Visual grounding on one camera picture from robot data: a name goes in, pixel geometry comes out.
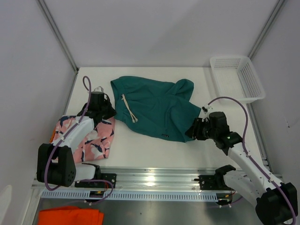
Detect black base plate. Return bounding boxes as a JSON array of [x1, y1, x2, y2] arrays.
[[75, 173, 117, 188], [194, 165, 236, 191]]

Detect pink patterned shorts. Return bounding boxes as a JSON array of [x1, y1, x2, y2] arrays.
[[52, 115, 115, 163]]

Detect teal green shorts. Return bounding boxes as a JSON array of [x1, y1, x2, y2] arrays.
[[111, 76, 201, 143]]

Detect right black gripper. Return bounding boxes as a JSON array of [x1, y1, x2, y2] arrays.
[[185, 117, 218, 141]]

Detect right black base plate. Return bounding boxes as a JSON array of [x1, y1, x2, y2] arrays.
[[194, 165, 236, 191]]

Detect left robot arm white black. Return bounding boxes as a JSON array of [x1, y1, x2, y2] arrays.
[[37, 91, 116, 188]]

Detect folded orange shorts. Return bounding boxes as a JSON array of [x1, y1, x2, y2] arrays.
[[37, 206, 104, 225]]

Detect aluminium mounting rail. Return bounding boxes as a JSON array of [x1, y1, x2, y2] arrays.
[[31, 167, 288, 193]]

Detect patterned orange blue shorts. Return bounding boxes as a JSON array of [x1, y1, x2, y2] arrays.
[[49, 129, 57, 143]]

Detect white plastic basket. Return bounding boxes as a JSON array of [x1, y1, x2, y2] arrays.
[[210, 55, 266, 104]]

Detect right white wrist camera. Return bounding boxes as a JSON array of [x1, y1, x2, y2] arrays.
[[199, 104, 213, 120]]

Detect white slotted cable duct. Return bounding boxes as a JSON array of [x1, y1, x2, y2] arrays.
[[41, 190, 218, 202]]

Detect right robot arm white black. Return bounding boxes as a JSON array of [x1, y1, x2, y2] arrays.
[[186, 112, 298, 225]]

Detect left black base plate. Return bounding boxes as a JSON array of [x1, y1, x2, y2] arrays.
[[75, 173, 117, 188]]

